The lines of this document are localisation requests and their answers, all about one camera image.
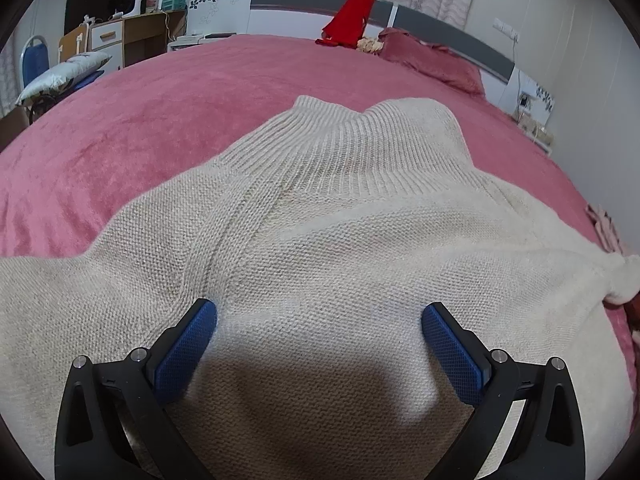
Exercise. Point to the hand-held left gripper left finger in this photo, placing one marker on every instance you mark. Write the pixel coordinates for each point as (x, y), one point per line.
(185, 350)

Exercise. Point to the bright red garment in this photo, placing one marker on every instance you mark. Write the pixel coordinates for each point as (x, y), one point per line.
(350, 17)

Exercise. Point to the white drawer cabinet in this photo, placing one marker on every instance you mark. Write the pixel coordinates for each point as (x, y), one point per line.
(106, 40)

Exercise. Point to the white nightstand with clutter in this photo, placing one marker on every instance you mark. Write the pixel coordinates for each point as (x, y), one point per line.
(537, 135)

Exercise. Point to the silver pillow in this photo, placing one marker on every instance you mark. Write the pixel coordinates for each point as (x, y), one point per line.
(60, 77)

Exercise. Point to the pink bed blanket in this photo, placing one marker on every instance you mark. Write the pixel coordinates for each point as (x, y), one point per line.
(125, 125)

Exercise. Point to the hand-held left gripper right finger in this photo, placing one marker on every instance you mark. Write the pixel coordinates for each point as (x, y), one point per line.
(452, 355)

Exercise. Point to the cream plush toy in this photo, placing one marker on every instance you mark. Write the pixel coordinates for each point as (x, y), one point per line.
(369, 45)

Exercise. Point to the teal storage box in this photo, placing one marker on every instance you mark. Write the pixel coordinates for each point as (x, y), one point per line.
(172, 2)

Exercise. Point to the white black-faced gadget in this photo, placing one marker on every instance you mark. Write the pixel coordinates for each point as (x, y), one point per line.
(131, 0)

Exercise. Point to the low white nightstand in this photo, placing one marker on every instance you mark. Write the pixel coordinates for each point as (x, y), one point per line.
(200, 41)

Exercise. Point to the white wall socket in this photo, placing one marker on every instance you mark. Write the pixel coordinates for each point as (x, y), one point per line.
(505, 27)

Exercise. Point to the wooden desk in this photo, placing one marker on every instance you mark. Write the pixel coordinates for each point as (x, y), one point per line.
(150, 35)

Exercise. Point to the pink pillow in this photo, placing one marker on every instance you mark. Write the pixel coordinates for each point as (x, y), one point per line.
(440, 62)

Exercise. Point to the pale pink knit garment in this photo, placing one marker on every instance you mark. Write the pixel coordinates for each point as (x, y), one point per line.
(602, 227)

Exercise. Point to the black monitor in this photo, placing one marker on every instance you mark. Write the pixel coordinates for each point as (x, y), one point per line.
(95, 0)

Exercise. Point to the cream knit sweater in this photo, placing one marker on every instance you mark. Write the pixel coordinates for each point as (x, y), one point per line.
(325, 235)

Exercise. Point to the light wooden panel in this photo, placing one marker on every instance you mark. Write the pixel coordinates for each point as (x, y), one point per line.
(72, 45)

